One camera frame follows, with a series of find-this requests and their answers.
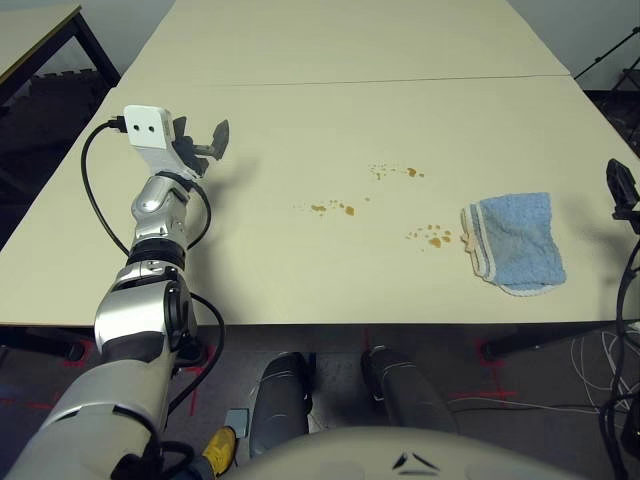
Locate dark grey robot leg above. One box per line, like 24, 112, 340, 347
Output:
360, 345, 459, 436
248, 351, 311, 459

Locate blue terry rag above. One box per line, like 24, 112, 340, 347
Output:
459, 192, 567, 297

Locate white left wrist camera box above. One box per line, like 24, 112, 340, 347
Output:
123, 103, 206, 181

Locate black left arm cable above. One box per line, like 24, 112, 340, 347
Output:
164, 292, 227, 416

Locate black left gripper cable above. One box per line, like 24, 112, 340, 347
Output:
185, 182, 212, 250

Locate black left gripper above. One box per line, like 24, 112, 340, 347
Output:
172, 117, 231, 177

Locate grey robot torso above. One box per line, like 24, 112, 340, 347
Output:
219, 424, 601, 480

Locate black right camera cable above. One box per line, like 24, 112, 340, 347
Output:
597, 239, 640, 480

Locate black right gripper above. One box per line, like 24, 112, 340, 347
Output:
606, 158, 640, 221

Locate black tripod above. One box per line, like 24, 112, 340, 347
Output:
574, 22, 640, 96

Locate brown liquid spill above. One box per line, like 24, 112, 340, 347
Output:
405, 224, 454, 250
294, 198, 357, 217
369, 162, 426, 181

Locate beige side table black frame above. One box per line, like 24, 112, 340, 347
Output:
0, 3, 122, 109

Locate black table foot bar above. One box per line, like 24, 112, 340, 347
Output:
0, 327, 96, 362
482, 322, 614, 362

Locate black camera cable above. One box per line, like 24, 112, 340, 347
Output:
80, 115, 132, 257
597, 239, 640, 480

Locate small grey box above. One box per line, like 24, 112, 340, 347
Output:
224, 408, 250, 440

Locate dark grey left robot leg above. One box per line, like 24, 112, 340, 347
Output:
248, 351, 311, 459

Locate black left camera cable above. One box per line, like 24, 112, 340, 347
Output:
80, 115, 132, 257

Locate black foam floor mat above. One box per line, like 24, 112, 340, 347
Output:
0, 69, 119, 201

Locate white floor cables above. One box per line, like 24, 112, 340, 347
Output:
569, 319, 640, 416

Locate dark grey right robot leg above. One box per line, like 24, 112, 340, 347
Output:
360, 345, 459, 436

